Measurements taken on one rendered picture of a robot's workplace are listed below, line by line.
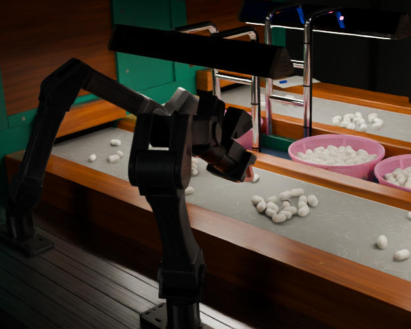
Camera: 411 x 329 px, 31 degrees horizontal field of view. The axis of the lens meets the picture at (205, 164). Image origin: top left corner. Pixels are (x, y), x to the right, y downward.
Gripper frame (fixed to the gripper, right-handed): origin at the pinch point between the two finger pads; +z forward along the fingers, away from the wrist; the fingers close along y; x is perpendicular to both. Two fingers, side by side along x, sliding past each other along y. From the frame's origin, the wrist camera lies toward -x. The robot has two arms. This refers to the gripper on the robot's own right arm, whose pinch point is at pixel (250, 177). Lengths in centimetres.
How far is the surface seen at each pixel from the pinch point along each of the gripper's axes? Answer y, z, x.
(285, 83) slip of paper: 68, 82, -56
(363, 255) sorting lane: -27.8, 9.9, 6.9
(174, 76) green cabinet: 84, 44, -36
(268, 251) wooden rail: -14.6, -3.0, 14.4
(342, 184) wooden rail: -5.4, 28.0, -10.9
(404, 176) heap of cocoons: -12, 44, -21
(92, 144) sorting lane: 77, 18, 1
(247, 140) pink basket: 42, 44, -20
